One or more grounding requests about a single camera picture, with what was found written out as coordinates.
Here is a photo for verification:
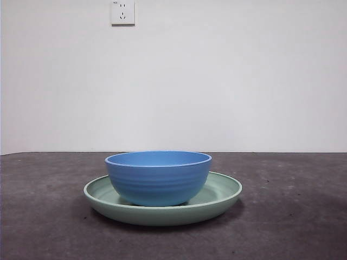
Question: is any pale green plate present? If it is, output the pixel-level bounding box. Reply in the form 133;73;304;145
83;171;243;227

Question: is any white wall socket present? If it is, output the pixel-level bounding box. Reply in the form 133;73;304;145
111;0;136;27

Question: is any blue ribbed bowl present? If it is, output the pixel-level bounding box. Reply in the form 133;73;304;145
104;151;213;206

